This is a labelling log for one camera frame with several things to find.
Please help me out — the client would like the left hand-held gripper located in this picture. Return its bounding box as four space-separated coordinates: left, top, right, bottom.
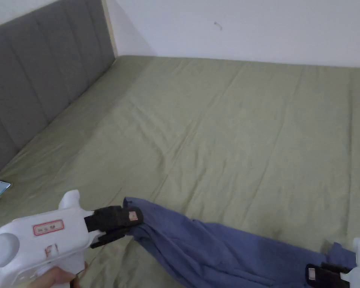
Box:
0 189 144 288

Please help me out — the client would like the blue shirt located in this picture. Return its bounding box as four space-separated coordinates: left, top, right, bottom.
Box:
122 196 359 288

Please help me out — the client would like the person's left hand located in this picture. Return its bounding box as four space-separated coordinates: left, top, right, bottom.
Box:
28 262 89 288

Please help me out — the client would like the bed with pale green sheet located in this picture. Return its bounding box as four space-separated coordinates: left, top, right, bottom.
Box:
0 55 360 288

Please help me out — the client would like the grey padded headboard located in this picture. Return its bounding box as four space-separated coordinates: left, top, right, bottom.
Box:
0 0 119 180

